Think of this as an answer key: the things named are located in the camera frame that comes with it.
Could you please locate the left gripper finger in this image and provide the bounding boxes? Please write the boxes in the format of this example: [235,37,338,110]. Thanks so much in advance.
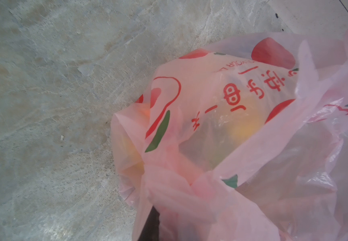
[138,207,160,241]

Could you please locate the pink plastic bag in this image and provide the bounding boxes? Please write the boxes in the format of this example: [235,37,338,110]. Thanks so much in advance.
[111,30,348,241]

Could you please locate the yellow fake lemon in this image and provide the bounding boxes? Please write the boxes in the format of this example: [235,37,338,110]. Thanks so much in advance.
[218,98,265,148]

